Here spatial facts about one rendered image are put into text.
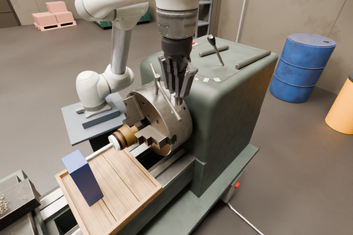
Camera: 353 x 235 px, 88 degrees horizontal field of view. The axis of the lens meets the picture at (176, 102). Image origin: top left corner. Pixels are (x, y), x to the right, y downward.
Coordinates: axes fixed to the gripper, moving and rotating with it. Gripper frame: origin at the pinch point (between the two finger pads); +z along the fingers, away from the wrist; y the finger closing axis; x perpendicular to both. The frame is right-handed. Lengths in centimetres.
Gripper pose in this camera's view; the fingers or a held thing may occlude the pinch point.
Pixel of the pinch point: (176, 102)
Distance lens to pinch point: 55.5
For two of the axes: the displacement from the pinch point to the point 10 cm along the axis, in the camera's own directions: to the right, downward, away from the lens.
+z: -0.1, 7.9, 6.1
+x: 7.1, -4.2, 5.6
